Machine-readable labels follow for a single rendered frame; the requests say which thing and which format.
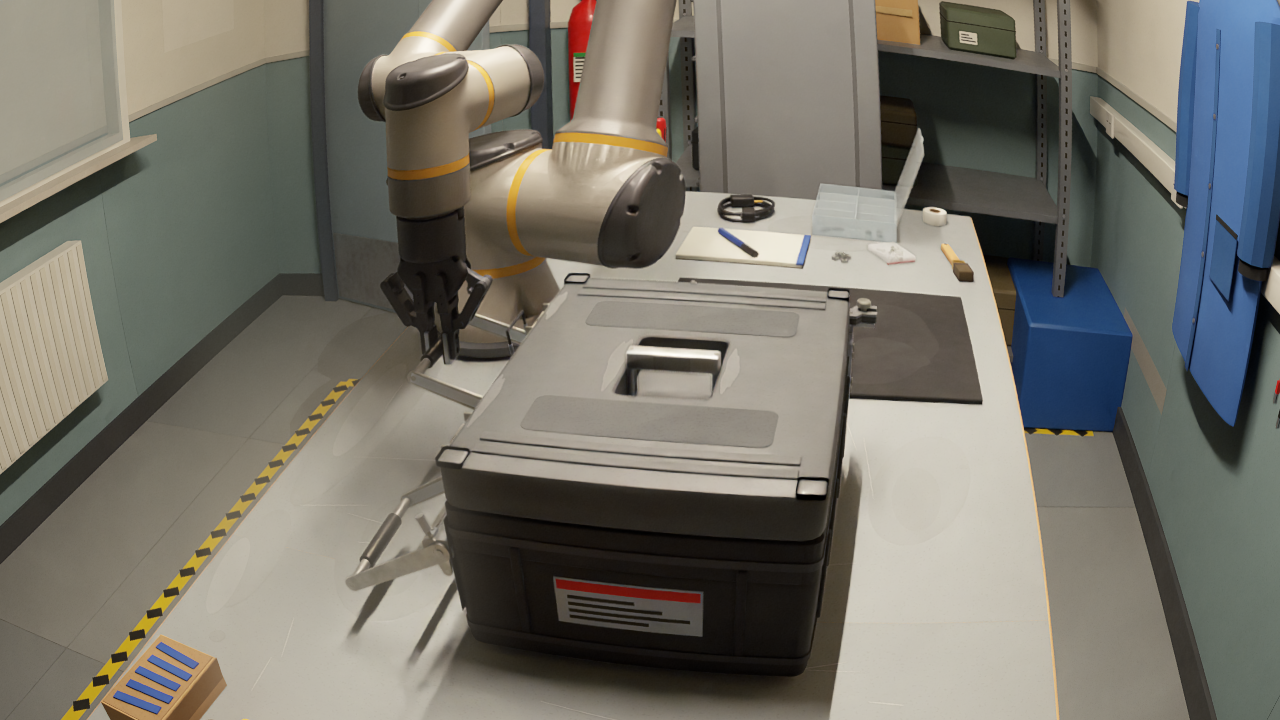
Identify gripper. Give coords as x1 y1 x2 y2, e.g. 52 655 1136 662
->
380 210 493 361

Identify silver draw latch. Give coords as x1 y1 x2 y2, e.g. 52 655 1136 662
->
408 314 529 409
346 474 457 592

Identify silver lid handle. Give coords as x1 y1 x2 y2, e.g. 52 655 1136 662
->
625 343 724 397

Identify dark grey case lid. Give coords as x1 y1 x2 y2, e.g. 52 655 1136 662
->
437 274 854 547

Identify dark grey carry case body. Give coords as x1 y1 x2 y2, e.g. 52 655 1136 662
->
443 330 852 677

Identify dark grey bench mat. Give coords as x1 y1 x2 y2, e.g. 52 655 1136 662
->
680 277 984 406

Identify grey-blue door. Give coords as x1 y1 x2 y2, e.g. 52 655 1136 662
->
307 0 554 302

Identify red fire extinguisher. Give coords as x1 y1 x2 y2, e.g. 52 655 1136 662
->
567 0 598 117

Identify white notebook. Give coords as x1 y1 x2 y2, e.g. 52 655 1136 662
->
675 225 812 270

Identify white radiator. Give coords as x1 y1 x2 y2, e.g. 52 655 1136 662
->
0 239 110 477

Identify grey metal cabinet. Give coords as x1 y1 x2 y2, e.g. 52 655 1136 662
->
692 0 884 198

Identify clear plastic organizer box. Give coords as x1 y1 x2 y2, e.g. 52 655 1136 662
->
809 127 927 244

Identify window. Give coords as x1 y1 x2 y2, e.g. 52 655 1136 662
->
0 0 159 225

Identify cardboard box with blue stripes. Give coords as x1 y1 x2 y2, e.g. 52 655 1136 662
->
101 635 228 720

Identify dark stacked boxes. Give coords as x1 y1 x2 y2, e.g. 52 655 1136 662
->
879 96 920 187

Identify tan cardboard box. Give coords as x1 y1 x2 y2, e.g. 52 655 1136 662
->
875 0 922 48

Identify grey metal shelf unit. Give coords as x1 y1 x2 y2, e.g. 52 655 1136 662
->
664 0 1073 300

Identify green box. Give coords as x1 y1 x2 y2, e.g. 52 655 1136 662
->
939 1 1019 60

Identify blue bin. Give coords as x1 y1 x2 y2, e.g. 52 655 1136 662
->
1009 261 1134 434

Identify blue coat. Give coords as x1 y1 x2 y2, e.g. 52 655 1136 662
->
1171 0 1280 430

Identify dark round base plate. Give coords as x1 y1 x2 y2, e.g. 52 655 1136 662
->
455 318 525 362

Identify black coiled cable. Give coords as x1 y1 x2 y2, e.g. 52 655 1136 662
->
716 192 777 225

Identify white wall cable duct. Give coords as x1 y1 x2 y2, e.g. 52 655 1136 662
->
1087 96 1183 207

